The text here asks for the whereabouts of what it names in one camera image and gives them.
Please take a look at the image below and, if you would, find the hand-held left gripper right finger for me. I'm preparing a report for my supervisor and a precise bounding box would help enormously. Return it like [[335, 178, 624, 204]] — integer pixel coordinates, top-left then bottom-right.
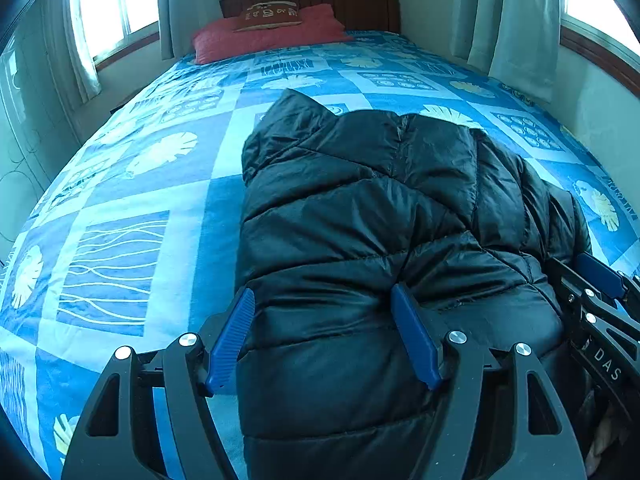
[[390, 282, 587, 480]]

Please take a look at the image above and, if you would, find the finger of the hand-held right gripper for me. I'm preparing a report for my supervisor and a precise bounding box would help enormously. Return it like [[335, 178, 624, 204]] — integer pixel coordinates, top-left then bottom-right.
[[545, 257, 640, 361], [574, 252, 640, 313]]

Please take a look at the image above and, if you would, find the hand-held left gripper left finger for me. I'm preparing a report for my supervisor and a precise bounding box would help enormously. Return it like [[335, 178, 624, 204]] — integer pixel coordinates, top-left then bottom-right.
[[61, 287, 257, 480]]

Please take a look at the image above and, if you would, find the black puffer jacket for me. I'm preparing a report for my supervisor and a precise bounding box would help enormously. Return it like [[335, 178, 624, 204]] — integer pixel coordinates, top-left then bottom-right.
[[234, 89, 595, 480]]

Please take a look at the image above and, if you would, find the person's right hand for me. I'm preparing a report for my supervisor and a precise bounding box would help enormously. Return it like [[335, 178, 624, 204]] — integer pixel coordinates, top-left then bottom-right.
[[586, 404, 621, 478]]

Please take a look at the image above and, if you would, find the blue patterned bedspread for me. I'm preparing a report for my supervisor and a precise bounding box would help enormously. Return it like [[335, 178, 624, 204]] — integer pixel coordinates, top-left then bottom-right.
[[0, 30, 640, 480]]

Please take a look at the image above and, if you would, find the pale curtain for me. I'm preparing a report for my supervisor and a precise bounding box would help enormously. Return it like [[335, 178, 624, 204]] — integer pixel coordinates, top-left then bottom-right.
[[450, 0, 497, 67], [489, 0, 564, 104], [157, 0, 219, 59], [42, 0, 104, 109]]

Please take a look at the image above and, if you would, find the white wardrobe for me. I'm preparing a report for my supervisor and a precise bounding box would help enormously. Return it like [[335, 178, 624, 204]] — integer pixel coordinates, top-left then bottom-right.
[[0, 20, 85, 267]]

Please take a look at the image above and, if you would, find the red pillow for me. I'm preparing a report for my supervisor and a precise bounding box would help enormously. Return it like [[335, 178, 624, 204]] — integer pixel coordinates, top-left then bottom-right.
[[192, 3, 354, 65]]

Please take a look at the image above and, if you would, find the brown printed cushion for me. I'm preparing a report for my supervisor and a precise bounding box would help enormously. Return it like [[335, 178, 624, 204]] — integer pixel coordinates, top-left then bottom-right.
[[232, 6, 304, 33]]

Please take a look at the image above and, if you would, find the wooden headboard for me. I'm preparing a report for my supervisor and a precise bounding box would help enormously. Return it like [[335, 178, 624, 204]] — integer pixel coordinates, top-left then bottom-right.
[[219, 0, 402, 34]]

